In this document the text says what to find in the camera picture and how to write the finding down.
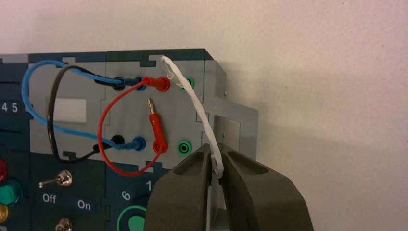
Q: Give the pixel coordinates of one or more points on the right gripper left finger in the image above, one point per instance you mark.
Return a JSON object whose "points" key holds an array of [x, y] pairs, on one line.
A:
{"points": [[178, 204]]}

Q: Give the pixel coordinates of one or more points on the green banana socket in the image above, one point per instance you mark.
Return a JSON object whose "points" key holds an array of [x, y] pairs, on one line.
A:
{"points": [[184, 147], [190, 82]]}

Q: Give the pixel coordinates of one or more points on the grey and dark modular task box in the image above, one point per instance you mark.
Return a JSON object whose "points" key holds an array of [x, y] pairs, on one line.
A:
{"points": [[127, 111]]}

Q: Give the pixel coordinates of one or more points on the dark green rotary knob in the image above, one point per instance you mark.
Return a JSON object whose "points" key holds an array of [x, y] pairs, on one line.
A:
{"points": [[134, 221]]}

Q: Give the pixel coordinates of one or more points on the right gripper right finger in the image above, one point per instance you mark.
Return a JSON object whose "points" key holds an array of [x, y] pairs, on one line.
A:
{"points": [[261, 204]]}

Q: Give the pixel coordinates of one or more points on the metal toggle switch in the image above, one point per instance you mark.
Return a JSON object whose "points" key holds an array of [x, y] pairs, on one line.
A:
{"points": [[62, 178], [63, 225]]}

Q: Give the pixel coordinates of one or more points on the yellow round push button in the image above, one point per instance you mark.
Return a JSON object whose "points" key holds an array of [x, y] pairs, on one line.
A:
{"points": [[2, 213]]}

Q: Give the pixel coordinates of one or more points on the green round push button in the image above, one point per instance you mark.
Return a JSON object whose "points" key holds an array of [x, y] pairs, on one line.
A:
{"points": [[9, 192]]}

